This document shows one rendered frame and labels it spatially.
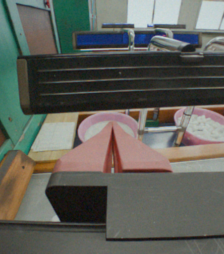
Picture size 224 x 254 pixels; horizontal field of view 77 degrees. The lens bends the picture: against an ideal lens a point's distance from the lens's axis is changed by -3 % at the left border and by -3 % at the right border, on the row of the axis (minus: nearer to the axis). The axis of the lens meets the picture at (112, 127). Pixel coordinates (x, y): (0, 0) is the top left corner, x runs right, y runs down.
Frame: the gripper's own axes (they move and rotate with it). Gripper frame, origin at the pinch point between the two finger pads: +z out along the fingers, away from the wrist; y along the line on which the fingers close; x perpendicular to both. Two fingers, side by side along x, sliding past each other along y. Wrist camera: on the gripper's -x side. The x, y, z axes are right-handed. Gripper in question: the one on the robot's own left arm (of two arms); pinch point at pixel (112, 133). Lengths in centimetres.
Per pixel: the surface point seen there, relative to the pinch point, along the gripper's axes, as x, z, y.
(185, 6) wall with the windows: -58, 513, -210
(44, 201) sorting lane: 32.6, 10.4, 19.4
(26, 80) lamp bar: -1.9, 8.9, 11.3
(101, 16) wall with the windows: -32, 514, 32
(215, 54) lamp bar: -4.4, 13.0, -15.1
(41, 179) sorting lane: 32.5, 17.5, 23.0
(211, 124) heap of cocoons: 32, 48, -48
